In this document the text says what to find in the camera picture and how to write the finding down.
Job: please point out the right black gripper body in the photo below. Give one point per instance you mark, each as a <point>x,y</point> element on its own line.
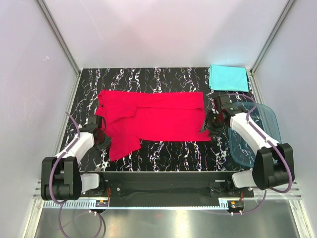
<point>213,124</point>

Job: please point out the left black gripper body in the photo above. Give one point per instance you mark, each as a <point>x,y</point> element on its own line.
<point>105,142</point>

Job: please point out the red t shirt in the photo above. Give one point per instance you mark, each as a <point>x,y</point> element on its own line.
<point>132,116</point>

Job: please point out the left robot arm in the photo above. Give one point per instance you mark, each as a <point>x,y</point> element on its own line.
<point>61,179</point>

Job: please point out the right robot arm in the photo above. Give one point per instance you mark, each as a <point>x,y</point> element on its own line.
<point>274,163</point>

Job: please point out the folded cyan t shirt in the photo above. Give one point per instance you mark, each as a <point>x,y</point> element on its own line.
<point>228,78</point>

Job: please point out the clear blue plastic bin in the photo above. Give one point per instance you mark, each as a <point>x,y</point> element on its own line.
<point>244,141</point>

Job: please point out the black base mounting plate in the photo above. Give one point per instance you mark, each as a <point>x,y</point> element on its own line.
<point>167,189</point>

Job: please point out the left aluminium frame post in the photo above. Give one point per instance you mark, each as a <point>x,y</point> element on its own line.
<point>58,36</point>

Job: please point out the aluminium frame post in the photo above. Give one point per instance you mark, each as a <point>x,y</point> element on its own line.
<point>275,30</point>
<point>58,36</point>

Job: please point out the right aluminium frame post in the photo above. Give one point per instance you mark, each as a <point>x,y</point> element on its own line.
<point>275,30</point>

